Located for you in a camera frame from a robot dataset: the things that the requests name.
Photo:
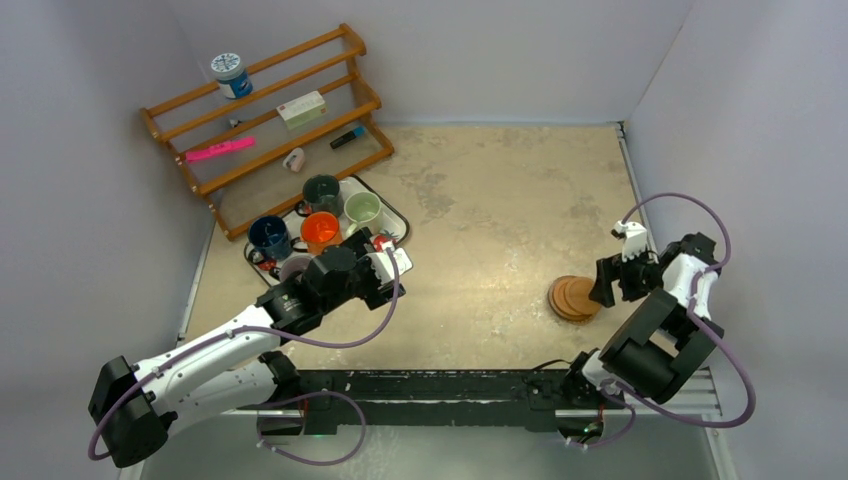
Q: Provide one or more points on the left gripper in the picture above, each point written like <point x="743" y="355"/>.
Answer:
<point x="367" y="255"/>

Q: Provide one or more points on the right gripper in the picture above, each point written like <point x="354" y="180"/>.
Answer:
<point x="616" y="268"/>

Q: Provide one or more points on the dark grooved wooden coaster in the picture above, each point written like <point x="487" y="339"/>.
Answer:
<point x="555" y="300"/>

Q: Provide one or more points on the white strawberry metal tray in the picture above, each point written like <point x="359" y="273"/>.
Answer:
<point x="395" y="227"/>

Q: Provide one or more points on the plain round wooden coaster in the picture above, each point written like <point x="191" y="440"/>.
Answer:
<point x="578" y="304"/>

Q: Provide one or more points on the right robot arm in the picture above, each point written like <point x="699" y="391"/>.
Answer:
<point x="659" y="346"/>

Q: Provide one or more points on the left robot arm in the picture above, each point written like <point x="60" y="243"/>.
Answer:
<point x="137" y="406"/>

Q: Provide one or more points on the light green mug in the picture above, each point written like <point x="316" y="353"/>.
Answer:
<point x="363" y="210"/>

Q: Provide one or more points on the orange mug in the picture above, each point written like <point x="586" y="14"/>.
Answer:
<point x="318" y="231"/>

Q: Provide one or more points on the lilac purple mug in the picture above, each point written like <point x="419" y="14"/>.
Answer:
<point x="292" y="269"/>

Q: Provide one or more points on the dark green mug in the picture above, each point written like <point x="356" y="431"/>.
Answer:
<point x="321" y="193"/>

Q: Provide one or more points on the dark blue mug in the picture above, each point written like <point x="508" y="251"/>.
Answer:
<point x="270" y="236"/>

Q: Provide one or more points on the small white pink object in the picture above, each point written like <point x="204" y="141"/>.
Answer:
<point x="295" y="160"/>

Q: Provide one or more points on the black blue marker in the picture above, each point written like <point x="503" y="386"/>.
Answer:
<point x="347" y="137"/>

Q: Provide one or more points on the white green small box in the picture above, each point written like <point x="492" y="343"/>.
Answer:
<point x="302" y="110"/>

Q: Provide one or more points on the wooden tiered shelf rack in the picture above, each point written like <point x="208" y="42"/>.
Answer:
<point x="242" y="186"/>

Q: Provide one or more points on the pink highlighter marker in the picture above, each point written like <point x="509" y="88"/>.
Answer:
<point x="220" y="149"/>

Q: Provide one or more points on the blue white lidded jar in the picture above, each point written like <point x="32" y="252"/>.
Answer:
<point x="231" y="75"/>

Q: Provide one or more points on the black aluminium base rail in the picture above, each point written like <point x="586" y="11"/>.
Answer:
<point x="536" y="400"/>

